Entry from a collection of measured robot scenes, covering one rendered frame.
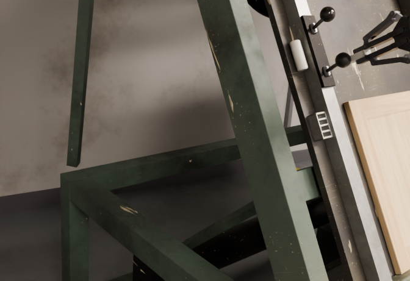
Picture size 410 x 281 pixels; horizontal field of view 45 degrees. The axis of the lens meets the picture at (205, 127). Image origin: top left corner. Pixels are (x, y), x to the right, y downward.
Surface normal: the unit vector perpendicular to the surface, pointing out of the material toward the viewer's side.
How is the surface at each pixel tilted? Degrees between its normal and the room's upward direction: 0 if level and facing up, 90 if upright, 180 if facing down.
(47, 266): 0
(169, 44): 90
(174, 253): 0
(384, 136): 60
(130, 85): 90
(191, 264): 0
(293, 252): 90
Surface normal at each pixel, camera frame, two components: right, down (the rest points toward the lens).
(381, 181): 0.58, -0.25
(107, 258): 0.07, -0.96
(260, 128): -0.76, 0.14
